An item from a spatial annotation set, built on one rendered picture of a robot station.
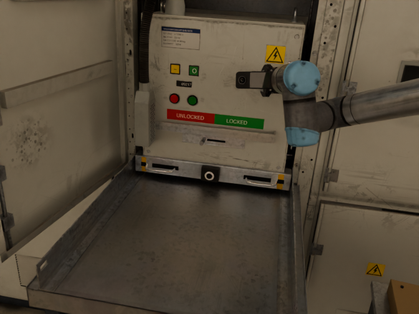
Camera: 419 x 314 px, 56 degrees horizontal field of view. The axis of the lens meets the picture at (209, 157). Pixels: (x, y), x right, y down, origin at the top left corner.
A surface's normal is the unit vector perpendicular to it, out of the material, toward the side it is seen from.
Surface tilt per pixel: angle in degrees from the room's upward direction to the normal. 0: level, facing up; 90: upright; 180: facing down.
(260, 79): 78
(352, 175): 90
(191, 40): 90
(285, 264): 0
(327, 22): 90
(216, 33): 90
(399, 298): 1
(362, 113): 108
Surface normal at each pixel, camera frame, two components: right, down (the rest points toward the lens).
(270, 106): -0.18, 0.39
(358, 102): -0.80, -0.22
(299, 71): 0.10, 0.17
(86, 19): 0.95, 0.18
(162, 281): 0.06, -0.91
